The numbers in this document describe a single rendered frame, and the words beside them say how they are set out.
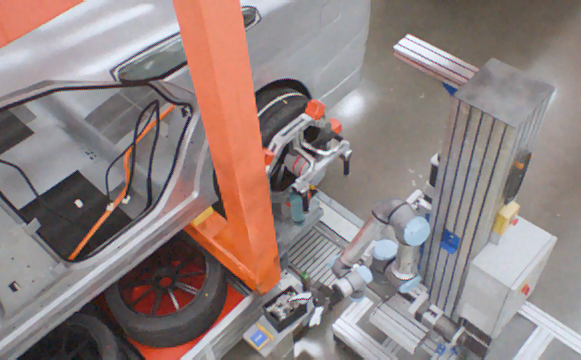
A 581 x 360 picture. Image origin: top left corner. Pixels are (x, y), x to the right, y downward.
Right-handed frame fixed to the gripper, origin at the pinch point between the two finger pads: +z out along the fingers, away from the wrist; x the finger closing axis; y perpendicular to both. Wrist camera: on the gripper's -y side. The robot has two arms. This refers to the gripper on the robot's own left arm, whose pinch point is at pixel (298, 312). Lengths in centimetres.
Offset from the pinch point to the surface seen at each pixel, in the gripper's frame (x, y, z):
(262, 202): 52, -12, -15
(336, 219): 109, 102, -85
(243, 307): 69, 76, 5
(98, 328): 96, 61, 76
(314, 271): 86, 107, -51
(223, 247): 87, 43, 0
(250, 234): 52, 3, -6
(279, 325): 40, 65, -4
